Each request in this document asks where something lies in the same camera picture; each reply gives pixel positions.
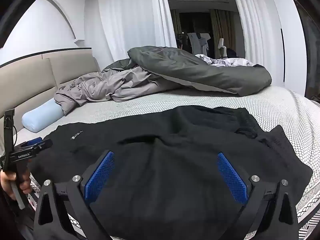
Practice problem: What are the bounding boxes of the white sheer curtain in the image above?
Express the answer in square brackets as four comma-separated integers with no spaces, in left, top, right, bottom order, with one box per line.
[226,0,283,67]
[96,0,178,67]

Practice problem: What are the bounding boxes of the beige padded headboard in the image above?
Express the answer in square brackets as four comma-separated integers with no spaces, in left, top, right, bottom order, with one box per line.
[0,49,102,150]

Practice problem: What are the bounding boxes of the white office chair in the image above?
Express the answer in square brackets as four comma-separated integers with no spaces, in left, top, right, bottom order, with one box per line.
[217,38,228,59]

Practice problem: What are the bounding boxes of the dark grey duvet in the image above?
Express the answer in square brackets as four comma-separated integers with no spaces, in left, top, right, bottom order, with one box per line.
[101,45,272,97]

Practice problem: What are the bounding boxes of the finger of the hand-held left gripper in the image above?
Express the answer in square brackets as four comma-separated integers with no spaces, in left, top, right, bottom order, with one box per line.
[31,139,53,153]
[21,137,43,147]

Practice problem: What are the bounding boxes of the taupe grey duvet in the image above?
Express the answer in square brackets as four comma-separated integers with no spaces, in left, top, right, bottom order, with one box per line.
[54,65,185,117]

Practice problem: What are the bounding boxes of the brown curtain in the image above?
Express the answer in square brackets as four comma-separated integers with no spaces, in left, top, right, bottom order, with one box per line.
[171,9,182,48]
[209,9,237,55]

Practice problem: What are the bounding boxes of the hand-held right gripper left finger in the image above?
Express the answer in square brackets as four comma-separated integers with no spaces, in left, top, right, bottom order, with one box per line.
[34,151,118,240]

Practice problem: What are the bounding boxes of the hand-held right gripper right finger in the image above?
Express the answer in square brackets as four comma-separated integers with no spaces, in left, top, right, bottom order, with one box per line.
[212,152,300,240]

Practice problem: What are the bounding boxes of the black pants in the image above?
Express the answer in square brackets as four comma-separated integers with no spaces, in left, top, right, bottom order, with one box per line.
[27,105,314,240]

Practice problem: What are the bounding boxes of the bed with honeycomb sheet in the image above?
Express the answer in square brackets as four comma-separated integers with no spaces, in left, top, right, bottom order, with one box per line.
[15,81,320,240]

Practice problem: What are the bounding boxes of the hanging pale clothes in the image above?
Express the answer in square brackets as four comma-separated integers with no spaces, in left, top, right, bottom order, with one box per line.
[187,32,210,55]

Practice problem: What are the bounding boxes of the white grey patterned bedding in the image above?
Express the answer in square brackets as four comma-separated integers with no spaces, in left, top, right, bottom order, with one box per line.
[195,54,258,67]

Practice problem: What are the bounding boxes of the person's left hand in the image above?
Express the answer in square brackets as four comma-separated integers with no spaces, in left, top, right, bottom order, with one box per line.
[0,170,32,200]

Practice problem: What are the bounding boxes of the light blue bolster pillow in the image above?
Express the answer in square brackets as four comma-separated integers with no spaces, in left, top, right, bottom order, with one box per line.
[21,97,65,133]

